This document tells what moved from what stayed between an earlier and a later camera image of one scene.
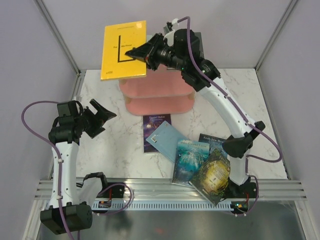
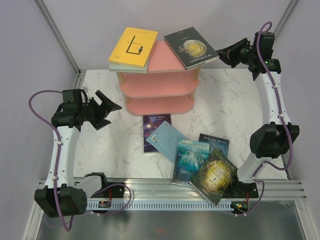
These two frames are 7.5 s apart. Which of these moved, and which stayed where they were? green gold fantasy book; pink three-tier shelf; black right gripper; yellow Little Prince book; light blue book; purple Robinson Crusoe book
Moved: yellow Little Prince book; black right gripper
Stayed: light blue book; pink three-tier shelf; green gold fantasy book; purple Robinson Crusoe book
